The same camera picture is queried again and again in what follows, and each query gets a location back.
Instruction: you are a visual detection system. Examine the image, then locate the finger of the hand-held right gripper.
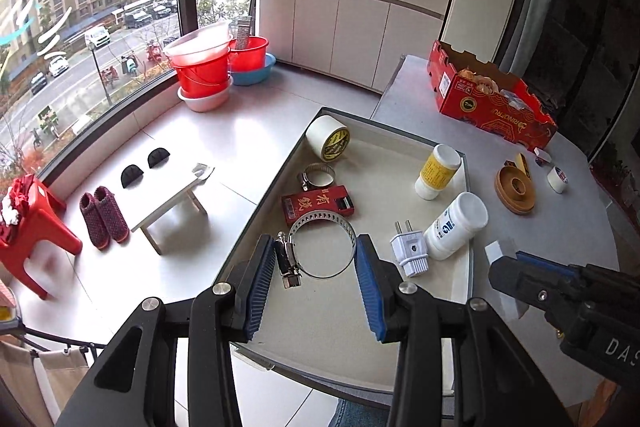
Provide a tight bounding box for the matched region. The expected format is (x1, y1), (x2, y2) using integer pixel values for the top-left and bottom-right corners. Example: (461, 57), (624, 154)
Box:
(515, 250), (591, 281)
(488, 257), (552, 313)

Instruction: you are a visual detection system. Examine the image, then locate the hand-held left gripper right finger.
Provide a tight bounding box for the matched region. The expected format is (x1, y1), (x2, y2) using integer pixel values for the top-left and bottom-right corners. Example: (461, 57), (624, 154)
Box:
(354, 234), (573, 427)

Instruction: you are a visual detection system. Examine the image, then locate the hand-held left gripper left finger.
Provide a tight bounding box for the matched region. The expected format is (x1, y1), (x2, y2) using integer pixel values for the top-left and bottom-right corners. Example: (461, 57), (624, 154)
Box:
(55, 234), (278, 427)

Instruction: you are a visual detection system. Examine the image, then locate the large metal hose clamp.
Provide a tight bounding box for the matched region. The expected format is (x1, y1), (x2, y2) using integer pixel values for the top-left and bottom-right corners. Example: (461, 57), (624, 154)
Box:
(274, 211), (358, 290)

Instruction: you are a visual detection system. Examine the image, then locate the small white rectangular box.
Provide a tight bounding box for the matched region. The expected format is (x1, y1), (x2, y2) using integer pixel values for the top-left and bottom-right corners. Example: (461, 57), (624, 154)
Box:
(484, 238), (528, 320)

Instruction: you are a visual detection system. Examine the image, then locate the grey rimmed white tray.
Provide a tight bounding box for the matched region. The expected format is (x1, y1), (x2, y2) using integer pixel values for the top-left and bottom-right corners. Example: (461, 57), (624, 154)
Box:
(212, 107), (473, 395)

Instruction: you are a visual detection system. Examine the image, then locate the white power plug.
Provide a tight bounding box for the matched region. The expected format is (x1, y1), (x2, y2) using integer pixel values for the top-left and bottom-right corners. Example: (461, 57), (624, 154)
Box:
(390, 219), (430, 278)

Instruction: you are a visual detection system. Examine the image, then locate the white plastic bottle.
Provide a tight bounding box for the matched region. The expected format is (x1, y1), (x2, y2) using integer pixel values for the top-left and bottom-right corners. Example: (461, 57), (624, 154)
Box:
(424, 192), (489, 261)

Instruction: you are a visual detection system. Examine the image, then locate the small red box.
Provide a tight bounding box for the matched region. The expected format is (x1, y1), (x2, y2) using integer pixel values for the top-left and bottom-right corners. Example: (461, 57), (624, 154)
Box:
(281, 184), (357, 226)

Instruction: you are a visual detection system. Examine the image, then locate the small metal hose clamp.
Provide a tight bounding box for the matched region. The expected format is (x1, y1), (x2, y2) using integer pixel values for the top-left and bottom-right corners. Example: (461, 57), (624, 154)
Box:
(298, 163), (337, 188)

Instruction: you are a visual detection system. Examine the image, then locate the white tape roll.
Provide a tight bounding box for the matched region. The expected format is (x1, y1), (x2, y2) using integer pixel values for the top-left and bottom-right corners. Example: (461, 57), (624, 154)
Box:
(546, 165), (568, 194)

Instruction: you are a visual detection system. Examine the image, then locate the small yellow black box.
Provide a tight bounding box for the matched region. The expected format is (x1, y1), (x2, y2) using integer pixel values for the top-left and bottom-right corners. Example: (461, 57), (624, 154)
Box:
(504, 153), (532, 180)

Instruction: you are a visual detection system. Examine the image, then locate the person's leg in jeans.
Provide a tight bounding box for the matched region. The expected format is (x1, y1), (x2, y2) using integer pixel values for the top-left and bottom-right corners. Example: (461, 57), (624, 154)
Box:
(330, 399), (391, 427)

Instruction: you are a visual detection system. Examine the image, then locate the small white folding table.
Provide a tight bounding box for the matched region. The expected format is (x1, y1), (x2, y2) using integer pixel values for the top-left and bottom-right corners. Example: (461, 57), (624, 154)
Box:
(129, 163), (216, 255)

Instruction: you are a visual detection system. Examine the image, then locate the yellow label white bottle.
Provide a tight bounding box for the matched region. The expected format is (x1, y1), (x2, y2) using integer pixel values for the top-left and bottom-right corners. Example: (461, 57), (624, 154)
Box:
(414, 144), (462, 200)

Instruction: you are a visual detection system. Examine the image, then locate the maroon knitted slipper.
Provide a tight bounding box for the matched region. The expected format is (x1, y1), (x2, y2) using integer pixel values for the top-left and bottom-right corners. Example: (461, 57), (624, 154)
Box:
(80, 192), (111, 250)
(94, 186), (131, 243)

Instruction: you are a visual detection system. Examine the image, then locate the beige tape roll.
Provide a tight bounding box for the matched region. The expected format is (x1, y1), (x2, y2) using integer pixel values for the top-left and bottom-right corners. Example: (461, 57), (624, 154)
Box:
(306, 114), (351, 162)

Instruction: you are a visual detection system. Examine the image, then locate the red cardboard box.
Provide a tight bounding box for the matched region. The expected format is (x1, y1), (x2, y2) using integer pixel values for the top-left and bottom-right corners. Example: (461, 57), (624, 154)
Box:
(426, 40), (558, 152)

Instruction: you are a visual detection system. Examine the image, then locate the white basin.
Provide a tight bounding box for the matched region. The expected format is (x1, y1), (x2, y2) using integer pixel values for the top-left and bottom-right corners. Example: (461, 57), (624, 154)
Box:
(177, 76), (234, 114)

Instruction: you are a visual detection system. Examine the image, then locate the plastic bag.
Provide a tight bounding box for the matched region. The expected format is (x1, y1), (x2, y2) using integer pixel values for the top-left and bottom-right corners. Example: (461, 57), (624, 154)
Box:
(457, 67), (501, 94)

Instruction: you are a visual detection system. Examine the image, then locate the blue basin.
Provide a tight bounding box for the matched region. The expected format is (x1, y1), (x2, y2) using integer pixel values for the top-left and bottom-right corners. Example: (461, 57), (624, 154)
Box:
(231, 53), (277, 86)

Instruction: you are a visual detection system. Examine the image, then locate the dark glass shelf cabinet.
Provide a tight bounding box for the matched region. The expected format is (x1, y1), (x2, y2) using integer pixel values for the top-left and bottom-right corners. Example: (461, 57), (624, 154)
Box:
(520, 0), (640, 158)

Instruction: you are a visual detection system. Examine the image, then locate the red basin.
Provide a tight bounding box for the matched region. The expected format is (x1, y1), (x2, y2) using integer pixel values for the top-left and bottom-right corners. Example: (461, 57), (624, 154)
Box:
(228, 36), (269, 74)

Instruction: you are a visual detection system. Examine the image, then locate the red plastic stool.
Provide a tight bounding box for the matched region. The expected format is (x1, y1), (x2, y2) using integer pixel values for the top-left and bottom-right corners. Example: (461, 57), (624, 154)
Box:
(0, 174), (83, 300)

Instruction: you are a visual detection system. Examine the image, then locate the clear plastic basin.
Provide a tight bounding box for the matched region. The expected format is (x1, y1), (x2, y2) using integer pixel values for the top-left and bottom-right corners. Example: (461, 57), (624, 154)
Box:
(162, 21), (234, 68)

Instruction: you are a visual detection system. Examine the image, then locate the metal grater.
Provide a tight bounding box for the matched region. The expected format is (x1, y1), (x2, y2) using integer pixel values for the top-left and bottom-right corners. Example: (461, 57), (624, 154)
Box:
(235, 16), (252, 52)

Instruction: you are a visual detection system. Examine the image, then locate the white cabinet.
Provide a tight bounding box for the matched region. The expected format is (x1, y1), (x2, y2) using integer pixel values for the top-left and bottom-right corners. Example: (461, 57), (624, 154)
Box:
(256, 0), (457, 94)

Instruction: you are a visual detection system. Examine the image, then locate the round wooden ring dish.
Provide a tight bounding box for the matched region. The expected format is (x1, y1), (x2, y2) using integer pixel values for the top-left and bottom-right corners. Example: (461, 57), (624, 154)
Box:
(495, 164), (537, 214)

